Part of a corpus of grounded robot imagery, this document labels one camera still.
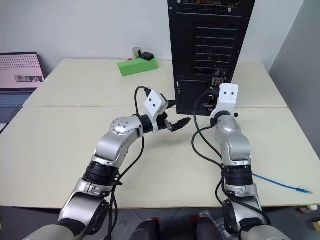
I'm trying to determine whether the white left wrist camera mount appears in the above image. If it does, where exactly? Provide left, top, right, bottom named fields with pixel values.
left=144, top=90, right=170, bottom=132

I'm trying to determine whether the green rectangular box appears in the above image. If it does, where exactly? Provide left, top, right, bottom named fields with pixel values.
left=117, top=58, right=159, bottom=78

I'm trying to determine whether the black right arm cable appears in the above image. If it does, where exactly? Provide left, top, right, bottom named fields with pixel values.
left=191, top=87, right=272, bottom=240

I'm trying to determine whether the dark rounded shape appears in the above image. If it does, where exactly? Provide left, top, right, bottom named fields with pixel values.
left=135, top=216, right=161, bottom=240
left=191, top=214, right=221, bottom=240

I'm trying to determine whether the black computer tower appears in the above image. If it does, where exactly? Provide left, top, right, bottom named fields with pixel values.
left=167, top=0, right=257, bottom=117

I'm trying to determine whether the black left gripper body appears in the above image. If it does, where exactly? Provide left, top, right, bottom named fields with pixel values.
left=157, top=92, right=174, bottom=131

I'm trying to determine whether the small black box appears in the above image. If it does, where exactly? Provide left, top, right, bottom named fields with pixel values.
left=140, top=51, right=156, bottom=62

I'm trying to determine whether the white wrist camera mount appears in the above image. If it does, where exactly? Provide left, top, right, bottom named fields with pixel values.
left=144, top=90, right=170, bottom=132
left=209, top=82, right=239, bottom=119

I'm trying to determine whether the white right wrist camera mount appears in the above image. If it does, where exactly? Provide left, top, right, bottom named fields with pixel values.
left=209, top=82, right=239, bottom=119

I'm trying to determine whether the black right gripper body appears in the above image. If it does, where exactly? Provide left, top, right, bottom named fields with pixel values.
left=203, top=94, right=218, bottom=112

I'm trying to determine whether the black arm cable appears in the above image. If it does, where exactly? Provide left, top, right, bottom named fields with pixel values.
left=107, top=85, right=152, bottom=240
left=191, top=87, right=272, bottom=240

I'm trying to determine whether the clear crumpled plastic wrap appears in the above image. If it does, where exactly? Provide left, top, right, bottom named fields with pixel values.
left=198, top=209, right=227, bottom=229

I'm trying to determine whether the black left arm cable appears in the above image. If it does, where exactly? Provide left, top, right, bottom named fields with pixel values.
left=107, top=85, right=152, bottom=240

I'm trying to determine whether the open laptop with pink screen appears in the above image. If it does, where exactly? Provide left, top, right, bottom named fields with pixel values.
left=0, top=51, right=46, bottom=134

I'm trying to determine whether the blue ethernet cable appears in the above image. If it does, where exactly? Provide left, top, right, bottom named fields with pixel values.
left=251, top=173, right=314, bottom=196

